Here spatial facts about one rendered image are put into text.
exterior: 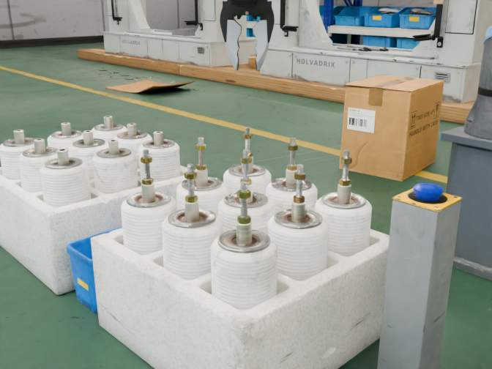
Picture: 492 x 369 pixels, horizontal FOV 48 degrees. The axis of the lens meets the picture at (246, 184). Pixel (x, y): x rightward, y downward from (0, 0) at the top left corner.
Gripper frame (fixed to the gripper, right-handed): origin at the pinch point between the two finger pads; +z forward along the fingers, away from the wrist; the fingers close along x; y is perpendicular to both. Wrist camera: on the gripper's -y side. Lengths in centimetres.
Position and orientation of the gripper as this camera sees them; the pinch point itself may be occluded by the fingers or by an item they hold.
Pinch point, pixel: (247, 63)
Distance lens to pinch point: 105.5
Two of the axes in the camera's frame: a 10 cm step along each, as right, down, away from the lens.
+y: 0.5, -3.2, 9.4
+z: 0.0, 9.5, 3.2
